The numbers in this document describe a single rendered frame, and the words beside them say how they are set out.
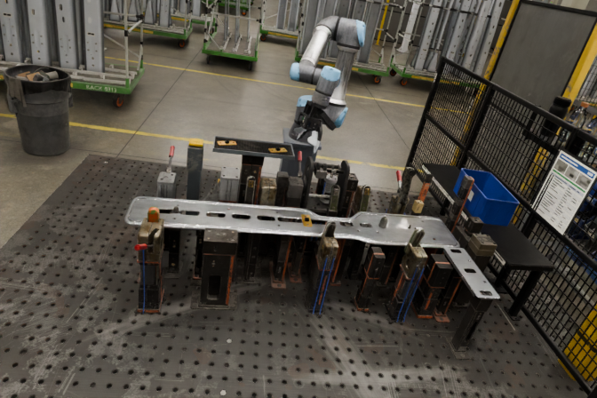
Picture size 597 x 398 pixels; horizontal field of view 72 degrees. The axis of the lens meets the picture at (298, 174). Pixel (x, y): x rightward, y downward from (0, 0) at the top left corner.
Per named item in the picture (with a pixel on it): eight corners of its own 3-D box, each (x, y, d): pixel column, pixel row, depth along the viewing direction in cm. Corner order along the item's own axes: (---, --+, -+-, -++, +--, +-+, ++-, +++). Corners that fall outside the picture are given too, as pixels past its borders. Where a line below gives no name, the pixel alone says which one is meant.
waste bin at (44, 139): (2, 156, 359) (-13, 75, 326) (33, 133, 406) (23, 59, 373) (61, 163, 365) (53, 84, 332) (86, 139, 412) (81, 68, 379)
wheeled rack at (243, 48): (256, 73, 752) (268, -33, 671) (201, 64, 738) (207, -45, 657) (258, 51, 920) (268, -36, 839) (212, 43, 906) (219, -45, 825)
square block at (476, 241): (451, 307, 184) (481, 244, 168) (443, 295, 191) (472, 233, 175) (467, 308, 186) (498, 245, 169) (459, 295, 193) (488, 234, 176)
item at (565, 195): (562, 238, 166) (601, 171, 152) (529, 208, 185) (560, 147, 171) (567, 239, 166) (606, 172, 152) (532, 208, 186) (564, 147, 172)
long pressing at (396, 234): (120, 229, 148) (120, 226, 148) (133, 196, 168) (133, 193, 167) (463, 250, 175) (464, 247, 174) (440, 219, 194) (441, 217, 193)
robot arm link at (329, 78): (343, 71, 171) (340, 71, 163) (333, 96, 175) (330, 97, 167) (325, 64, 172) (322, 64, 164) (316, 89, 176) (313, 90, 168)
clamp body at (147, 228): (132, 316, 151) (131, 238, 134) (141, 288, 164) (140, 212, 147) (163, 317, 153) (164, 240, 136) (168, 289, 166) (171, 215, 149)
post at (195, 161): (182, 228, 201) (187, 147, 181) (184, 219, 208) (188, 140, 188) (198, 229, 203) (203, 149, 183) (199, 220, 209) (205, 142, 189)
